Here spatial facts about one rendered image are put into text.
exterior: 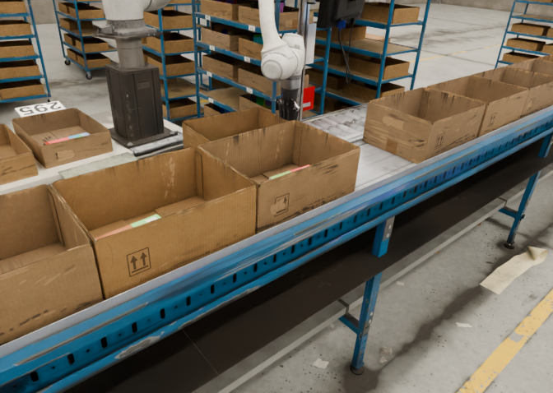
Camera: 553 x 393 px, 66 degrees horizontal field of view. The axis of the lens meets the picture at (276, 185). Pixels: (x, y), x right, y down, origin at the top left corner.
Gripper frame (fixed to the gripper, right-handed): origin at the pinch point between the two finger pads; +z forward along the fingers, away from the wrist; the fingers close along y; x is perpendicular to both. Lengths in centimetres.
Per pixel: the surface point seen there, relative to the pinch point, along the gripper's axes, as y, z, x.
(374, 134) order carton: -34.9, -7.6, -15.4
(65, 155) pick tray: 44, 7, 81
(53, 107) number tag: 87, 0, 72
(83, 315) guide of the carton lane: -61, -6, 106
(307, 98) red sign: 32, 0, -43
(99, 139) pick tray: 45, 3, 66
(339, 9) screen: 14, -47, -41
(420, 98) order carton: -29, -15, -53
